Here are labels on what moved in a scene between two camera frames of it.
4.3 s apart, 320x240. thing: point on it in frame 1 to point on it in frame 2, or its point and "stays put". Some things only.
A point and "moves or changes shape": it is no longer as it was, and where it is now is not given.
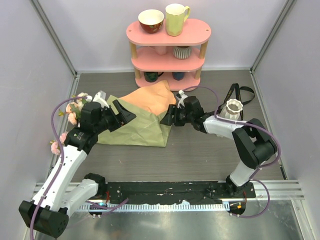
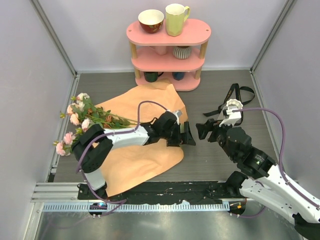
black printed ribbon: [237, 88] stays put
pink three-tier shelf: [196, 31] stays put
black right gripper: [168, 119] to [203, 129]
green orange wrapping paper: [149, 105] moves or changes shape
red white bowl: [150, 21] stays put
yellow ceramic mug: [174, 17] stays put
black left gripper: [124, 116] to [187, 138]
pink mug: [160, 50] stays put
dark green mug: [152, 76] stays put
